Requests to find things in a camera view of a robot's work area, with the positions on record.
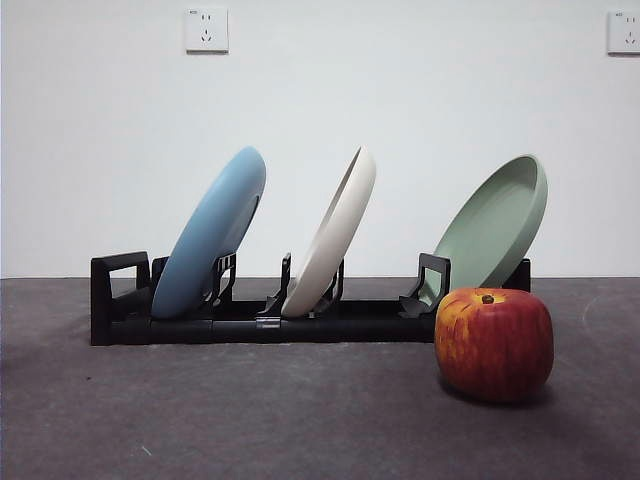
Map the blue plate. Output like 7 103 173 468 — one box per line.
150 145 268 320

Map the red apple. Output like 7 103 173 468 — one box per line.
433 286 555 405

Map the cream plate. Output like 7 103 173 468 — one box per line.
280 145 378 318

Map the black plate rack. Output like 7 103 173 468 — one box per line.
90 251 532 347

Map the green plate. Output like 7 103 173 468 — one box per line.
430 153 550 307

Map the white wall socket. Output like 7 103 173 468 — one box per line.
607 10 640 56
185 6 230 55

